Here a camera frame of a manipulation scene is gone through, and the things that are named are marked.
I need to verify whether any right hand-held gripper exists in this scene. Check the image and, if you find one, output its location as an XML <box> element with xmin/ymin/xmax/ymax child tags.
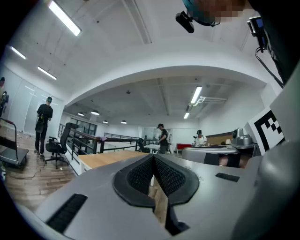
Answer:
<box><xmin>231</xmin><ymin>60</ymin><xmax>300</xmax><ymax>240</ymax></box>

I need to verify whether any black chest-mounted device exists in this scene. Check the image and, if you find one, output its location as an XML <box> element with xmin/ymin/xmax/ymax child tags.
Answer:
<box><xmin>246</xmin><ymin>15</ymin><xmax>270</xmax><ymax>51</ymax></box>

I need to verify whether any black office chair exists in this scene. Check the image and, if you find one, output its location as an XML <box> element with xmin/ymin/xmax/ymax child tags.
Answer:
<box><xmin>44</xmin><ymin>122</ymin><xmax>81</xmax><ymax>170</ymax></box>
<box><xmin>136</xmin><ymin>137</ymin><xmax>151</xmax><ymax>154</ymax></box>

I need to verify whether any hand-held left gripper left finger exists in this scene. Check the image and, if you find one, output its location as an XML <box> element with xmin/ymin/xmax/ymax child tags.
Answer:
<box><xmin>34</xmin><ymin>154</ymin><xmax>175</xmax><ymax>240</ymax></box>

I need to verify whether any red cabinet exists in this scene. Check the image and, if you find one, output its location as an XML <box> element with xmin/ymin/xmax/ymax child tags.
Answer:
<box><xmin>176</xmin><ymin>143</ymin><xmax>193</xmax><ymax>154</ymax></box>

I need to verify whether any person's black clothing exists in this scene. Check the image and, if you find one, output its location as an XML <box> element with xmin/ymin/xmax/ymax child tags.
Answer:
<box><xmin>247</xmin><ymin>0</ymin><xmax>300</xmax><ymax>85</ymax></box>

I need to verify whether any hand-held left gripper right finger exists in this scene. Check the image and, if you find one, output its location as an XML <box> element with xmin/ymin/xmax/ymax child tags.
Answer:
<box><xmin>153</xmin><ymin>154</ymin><xmax>261</xmax><ymax>240</ymax></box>

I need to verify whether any person's head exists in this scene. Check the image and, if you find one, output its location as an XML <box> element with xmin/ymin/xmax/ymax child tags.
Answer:
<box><xmin>187</xmin><ymin>0</ymin><xmax>249</xmax><ymax>24</ymax></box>

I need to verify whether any black platform cart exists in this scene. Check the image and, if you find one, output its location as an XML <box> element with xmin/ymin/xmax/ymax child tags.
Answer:
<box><xmin>0</xmin><ymin>116</ymin><xmax>30</xmax><ymax>168</ymax></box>

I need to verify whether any black metal railing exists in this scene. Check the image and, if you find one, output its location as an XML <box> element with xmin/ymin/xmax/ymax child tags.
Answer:
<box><xmin>57</xmin><ymin>122</ymin><xmax>158</xmax><ymax>163</ymax></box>

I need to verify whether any black head-worn camera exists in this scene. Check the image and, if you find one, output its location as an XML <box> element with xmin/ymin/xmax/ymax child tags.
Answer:
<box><xmin>175</xmin><ymin>10</ymin><xmax>195</xmax><ymax>34</ymax></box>

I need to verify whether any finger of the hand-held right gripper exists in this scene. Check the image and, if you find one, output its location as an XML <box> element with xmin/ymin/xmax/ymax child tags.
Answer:
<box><xmin>182</xmin><ymin>145</ymin><xmax>241</xmax><ymax>168</ymax></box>

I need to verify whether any thick black cable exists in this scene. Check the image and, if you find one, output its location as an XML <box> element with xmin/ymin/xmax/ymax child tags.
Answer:
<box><xmin>255</xmin><ymin>46</ymin><xmax>285</xmax><ymax>89</ymax></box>

